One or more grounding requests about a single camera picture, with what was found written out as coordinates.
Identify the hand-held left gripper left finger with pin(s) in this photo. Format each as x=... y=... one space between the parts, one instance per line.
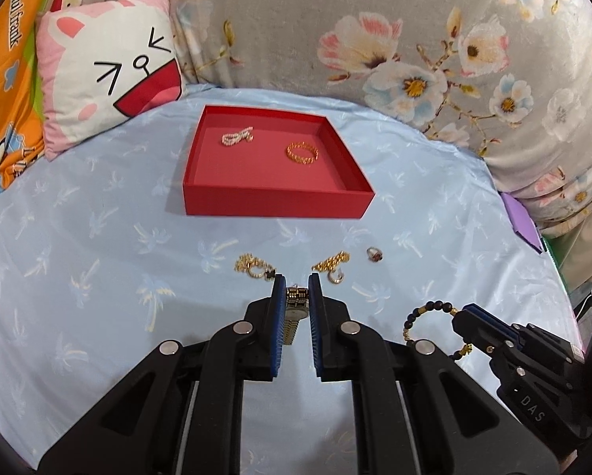
x=277 y=329

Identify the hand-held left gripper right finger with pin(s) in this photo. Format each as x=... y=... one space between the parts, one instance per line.
x=317 y=329

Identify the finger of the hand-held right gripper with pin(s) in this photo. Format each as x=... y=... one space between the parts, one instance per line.
x=489 y=317
x=476 y=331

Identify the gold wristwatch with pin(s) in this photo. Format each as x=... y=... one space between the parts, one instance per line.
x=295 y=309

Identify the red jewelry tray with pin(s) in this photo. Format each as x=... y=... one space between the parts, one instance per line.
x=271 y=178

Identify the purple cloth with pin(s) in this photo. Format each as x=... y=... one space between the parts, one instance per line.
x=521 y=220

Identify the grey floral blanket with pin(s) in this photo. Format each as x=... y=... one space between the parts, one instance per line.
x=325 y=20

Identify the cat face pillow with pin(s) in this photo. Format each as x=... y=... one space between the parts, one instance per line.
x=88 y=79

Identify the orange cartoon pillow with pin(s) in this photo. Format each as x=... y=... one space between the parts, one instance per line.
x=14 y=84

